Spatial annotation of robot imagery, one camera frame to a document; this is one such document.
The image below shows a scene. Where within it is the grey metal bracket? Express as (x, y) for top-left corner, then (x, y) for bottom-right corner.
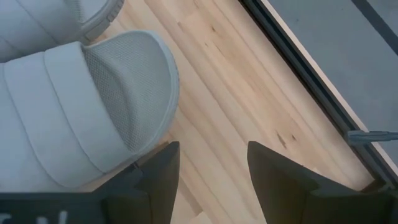
(346, 129), (398, 147)

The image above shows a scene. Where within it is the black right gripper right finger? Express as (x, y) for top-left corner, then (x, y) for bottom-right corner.
(247, 141), (396, 224)

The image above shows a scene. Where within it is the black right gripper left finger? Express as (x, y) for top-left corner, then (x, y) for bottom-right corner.
(102, 141), (181, 224)

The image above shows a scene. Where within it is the black aluminium table frame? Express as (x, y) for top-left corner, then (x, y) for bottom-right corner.
(238, 0), (398, 195)

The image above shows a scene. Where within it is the grey rubber slide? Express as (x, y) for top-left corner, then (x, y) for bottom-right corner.
(0, 29), (181, 193)
(0, 0), (126, 63)

